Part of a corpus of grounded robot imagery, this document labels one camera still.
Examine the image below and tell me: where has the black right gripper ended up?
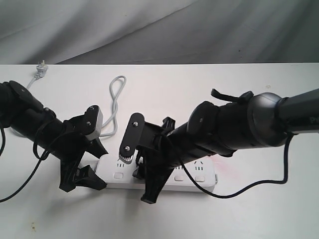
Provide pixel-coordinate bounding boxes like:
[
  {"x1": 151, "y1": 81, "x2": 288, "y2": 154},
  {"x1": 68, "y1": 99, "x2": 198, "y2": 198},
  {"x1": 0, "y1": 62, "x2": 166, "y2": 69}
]
[{"x1": 132, "y1": 117, "x2": 175, "y2": 202}]

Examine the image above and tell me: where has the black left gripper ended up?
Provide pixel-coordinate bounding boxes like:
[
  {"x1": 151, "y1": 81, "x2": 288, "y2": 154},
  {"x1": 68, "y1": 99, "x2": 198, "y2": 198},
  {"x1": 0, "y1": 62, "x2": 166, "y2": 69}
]
[{"x1": 58, "y1": 116, "x2": 108, "y2": 192}]

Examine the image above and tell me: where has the white five-outlet power strip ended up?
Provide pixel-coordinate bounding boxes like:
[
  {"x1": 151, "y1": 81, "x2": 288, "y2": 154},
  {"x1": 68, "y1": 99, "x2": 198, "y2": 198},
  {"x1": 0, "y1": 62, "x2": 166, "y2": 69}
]
[{"x1": 95, "y1": 155, "x2": 218, "y2": 192}]

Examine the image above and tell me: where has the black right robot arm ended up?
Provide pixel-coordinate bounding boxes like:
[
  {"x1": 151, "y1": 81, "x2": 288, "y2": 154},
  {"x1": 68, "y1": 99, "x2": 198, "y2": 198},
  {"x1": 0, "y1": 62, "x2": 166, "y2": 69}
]
[{"x1": 131, "y1": 90, "x2": 319, "y2": 204}]

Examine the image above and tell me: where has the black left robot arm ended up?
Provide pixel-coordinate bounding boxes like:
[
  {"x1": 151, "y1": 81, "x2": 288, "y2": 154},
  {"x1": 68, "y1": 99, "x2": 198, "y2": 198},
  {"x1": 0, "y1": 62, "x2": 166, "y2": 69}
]
[{"x1": 0, "y1": 81, "x2": 108, "y2": 192}]

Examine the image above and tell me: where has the grey backdrop cloth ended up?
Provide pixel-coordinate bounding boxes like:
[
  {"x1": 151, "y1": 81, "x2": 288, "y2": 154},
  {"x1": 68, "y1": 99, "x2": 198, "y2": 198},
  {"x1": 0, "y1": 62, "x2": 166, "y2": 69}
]
[{"x1": 0, "y1": 0, "x2": 319, "y2": 64}]

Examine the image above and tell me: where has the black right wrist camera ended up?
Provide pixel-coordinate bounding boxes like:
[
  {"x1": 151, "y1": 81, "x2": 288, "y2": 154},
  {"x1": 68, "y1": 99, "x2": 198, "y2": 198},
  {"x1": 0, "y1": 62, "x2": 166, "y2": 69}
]
[{"x1": 119, "y1": 113, "x2": 145, "y2": 164}]

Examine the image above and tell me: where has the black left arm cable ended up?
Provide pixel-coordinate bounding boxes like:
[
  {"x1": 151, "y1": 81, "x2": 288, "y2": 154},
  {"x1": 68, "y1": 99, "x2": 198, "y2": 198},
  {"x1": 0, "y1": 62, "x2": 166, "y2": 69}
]
[{"x1": 0, "y1": 119, "x2": 75, "y2": 203}]

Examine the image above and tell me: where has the white wall plug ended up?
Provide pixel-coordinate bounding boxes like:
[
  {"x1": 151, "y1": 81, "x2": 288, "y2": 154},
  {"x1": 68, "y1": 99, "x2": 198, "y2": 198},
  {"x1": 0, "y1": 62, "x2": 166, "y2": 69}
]
[{"x1": 36, "y1": 60, "x2": 48, "y2": 77}]

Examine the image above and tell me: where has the grey power cord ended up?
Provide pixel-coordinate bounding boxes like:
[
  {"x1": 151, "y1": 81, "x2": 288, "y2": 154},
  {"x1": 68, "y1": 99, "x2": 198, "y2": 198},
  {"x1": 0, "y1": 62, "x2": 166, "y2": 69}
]
[{"x1": 9, "y1": 75, "x2": 127, "y2": 172}]

